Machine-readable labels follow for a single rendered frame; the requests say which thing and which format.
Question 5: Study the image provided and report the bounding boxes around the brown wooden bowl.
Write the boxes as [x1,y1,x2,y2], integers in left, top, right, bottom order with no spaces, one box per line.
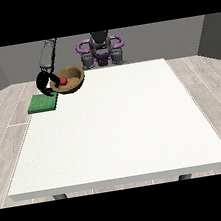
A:
[47,63,88,97]

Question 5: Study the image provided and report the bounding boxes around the grey robot trunk purple rings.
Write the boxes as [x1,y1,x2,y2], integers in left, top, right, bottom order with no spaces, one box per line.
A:
[73,27,129,71]

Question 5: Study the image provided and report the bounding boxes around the green square pad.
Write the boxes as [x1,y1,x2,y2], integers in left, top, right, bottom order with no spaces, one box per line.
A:
[24,91,62,115]

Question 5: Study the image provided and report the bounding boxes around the dark table leg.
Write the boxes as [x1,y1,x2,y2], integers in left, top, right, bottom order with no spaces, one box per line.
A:
[52,192,69,202]
[177,173,193,182]

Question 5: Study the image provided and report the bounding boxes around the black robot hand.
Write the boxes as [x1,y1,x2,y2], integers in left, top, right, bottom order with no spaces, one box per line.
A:
[34,68,63,100]

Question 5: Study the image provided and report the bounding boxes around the small red ball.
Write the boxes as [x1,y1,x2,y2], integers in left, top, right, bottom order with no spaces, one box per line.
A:
[59,76,69,86]

